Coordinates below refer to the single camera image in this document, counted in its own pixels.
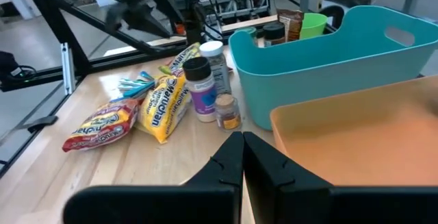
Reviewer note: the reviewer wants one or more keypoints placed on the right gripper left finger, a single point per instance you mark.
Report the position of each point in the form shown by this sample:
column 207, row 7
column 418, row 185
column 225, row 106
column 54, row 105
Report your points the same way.
column 154, row 205

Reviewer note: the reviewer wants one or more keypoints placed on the black curved bracket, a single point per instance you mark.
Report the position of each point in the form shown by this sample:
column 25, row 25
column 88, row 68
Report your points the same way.
column 333, row 11

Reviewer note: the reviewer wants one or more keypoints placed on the pink-centred yellow ramen packet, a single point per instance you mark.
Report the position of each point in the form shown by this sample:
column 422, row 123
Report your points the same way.
column 186, row 58

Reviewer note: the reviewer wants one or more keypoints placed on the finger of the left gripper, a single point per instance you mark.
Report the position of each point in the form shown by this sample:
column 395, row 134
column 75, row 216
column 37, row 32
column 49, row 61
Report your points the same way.
column 147, row 20
column 113, row 16

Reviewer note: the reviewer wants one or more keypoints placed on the teal plastic bin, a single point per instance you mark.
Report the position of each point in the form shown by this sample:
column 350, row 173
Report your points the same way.
column 308, row 80

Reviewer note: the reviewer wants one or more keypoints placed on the black-lid spice jar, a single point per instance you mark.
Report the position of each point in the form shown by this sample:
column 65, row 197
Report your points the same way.
column 202, row 90

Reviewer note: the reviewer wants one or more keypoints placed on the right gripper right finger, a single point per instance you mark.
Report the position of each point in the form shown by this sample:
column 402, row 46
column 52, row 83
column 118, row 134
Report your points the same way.
column 308, row 203

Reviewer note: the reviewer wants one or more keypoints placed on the parts storage shelf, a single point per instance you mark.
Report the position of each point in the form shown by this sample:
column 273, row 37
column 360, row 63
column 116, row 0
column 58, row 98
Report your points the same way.
column 239, row 1

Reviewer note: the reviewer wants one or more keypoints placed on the small glass spice jar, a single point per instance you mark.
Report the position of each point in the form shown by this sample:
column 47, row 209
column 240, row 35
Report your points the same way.
column 227, row 112

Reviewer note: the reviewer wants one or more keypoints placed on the white-lid spice jar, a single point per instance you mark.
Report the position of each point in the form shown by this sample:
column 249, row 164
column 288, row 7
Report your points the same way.
column 215, row 59

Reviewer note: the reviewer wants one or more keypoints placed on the black table clamp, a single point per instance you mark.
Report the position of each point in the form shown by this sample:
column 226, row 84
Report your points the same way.
column 41, row 123

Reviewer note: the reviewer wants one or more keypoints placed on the green plastic bowl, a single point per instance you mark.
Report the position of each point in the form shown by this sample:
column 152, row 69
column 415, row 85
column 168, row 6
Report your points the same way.
column 313, row 25

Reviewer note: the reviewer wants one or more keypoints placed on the silver metal bracket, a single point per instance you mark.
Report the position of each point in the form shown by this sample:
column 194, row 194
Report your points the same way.
column 67, row 70

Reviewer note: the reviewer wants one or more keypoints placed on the dark-lid brown jar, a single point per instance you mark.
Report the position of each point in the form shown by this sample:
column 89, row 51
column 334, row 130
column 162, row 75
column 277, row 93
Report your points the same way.
column 273, row 34

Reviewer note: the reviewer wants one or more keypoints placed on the red ramen packet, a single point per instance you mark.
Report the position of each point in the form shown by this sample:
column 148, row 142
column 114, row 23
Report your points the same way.
column 102, row 126

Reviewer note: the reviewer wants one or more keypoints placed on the orange plastic bin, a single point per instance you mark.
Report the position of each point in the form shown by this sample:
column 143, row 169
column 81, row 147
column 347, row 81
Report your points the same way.
column 359, row 142

